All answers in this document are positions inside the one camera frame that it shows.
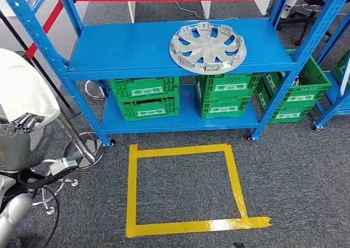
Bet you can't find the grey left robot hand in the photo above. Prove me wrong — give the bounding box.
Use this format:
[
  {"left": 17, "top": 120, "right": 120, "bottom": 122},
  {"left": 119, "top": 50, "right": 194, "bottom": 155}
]
[{"left": 0, "top": 112, "right": 54, "bottom": 174}]

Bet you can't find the white curved plastic part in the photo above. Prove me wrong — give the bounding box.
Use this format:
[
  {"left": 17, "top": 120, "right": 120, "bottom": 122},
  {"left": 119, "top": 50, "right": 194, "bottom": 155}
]
[{"left": 0, "top": 48, "right": 61, "bottom": 134}]

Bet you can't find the blue metal shelf rack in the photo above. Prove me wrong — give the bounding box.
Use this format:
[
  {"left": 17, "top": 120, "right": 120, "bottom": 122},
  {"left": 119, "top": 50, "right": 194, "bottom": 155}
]
[
  {"left": 0, "top": 0, "right": 350, "bottom": 147},
  {"left": 313, "top": 7, "right": 350, "bottom": 132}
]

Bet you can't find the white desk with metal bars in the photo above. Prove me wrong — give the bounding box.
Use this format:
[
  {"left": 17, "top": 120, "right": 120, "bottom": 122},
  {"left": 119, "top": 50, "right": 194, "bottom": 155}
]
[{"left": 123, "top": 0, "right": 214, "bottom": 24}]

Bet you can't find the yellow floor tape square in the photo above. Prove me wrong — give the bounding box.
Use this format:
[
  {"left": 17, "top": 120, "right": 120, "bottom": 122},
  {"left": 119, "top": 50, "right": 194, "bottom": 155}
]
[{"left": 125, "top": 143, "right": 271, "bottom": 239}]

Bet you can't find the grey wheel hubcap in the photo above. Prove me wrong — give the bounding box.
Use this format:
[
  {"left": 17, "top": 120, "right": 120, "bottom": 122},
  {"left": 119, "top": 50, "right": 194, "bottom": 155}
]
[{"left": 169, "top": 22, "right": 247, "bottom": 76}]

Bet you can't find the person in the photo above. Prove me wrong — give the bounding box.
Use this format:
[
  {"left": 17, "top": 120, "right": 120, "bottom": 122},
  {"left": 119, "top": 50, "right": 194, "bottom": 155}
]
[{"left": 280, "top": 0, "right": 299, "bottom": 20}]

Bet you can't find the black office chair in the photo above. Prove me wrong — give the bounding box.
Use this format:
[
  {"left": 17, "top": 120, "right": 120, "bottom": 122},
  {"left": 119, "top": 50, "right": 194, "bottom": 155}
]
[{"left": 276, "top": 0, "right": 333, "bottom": 46}]

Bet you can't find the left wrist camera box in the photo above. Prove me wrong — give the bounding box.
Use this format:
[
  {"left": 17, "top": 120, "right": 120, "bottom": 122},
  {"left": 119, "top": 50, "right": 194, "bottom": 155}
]
[{"left": 26, "top": 156, "right": 83, "bottom": 190}]

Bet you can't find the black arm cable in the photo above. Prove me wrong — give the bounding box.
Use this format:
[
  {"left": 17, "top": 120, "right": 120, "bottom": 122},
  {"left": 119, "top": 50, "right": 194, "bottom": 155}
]
[{"left": 29, "top": 186, "right": 60, "bottom": 248}]

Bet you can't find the chrome stanchion post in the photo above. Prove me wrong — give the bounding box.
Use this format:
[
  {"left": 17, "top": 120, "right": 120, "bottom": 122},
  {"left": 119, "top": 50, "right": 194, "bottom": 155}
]
[
  {"left": 68, "top": 0, "right": 107, "bottom": 101},
  {"left": 16, "top": 50, "right": 105, "bottom": 172}
]

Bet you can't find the white floor cable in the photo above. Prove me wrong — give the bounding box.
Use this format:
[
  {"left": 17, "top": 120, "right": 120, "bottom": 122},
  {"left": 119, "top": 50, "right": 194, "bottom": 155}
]
[{"left": 175, "top": 0, "right": 239, "bottom": 21}]

